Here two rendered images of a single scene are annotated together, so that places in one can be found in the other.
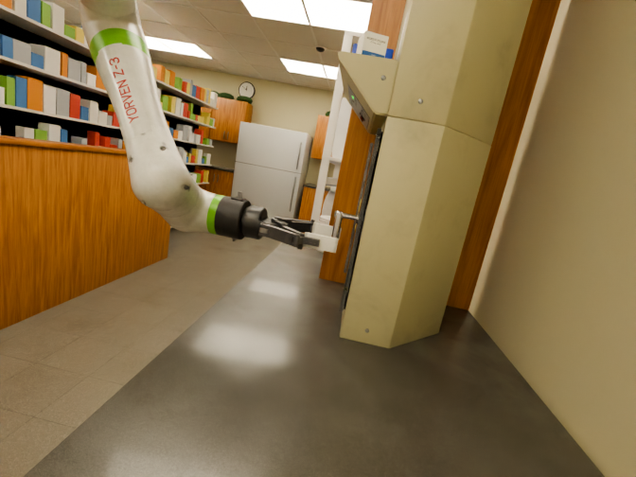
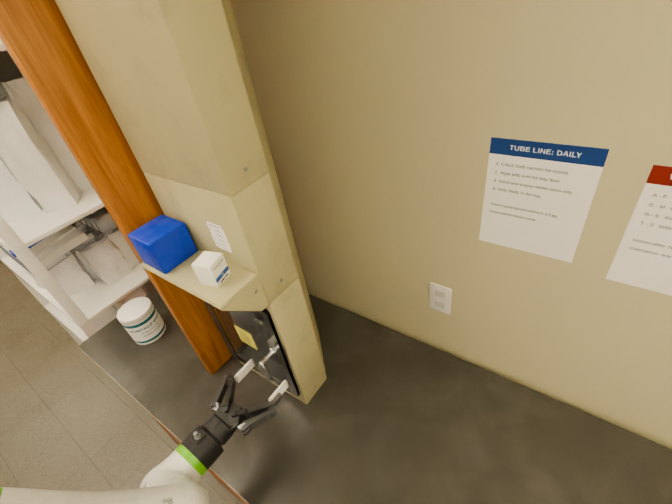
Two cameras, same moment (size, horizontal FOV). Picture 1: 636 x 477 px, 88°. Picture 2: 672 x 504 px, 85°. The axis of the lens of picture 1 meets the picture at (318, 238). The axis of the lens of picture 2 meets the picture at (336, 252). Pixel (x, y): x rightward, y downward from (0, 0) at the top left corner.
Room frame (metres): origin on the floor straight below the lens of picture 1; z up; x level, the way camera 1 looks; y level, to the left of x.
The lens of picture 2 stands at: (0.14, 0.32, 2.04)
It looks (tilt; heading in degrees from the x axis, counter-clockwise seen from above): 38 degrees down; 307
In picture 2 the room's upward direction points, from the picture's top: 10 degrees counter-clockwise
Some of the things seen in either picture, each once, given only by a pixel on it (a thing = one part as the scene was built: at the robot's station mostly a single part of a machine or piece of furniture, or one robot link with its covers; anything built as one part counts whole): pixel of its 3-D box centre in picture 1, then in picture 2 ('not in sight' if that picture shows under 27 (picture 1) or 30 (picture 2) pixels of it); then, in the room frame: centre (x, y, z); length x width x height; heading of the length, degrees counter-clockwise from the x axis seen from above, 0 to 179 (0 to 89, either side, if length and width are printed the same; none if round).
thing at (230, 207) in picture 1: (236, 216); (203, 445); (0.75, 0.19, 1.15); 0.09 x 0.06 x 0.12; 175
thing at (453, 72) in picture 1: (425, 172); (267, 278); (0.82, -0.22, 1.32); 0.32 x 0.25 x 0.77; 175
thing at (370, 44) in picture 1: (370, 53); (211, 269); (0.76, -0.04, 1.54); 0.05 x 0.05 x 0.06; 11
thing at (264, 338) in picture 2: (359, 217); (248, 338); (0.83, -0.09, 1.19); 0.30 x 0.01 x 0.40; 175
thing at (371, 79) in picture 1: (362, 101); (203, 284); (0.84, -0.04, 1.46); 0.32 x 0.11 x 0.10; 175
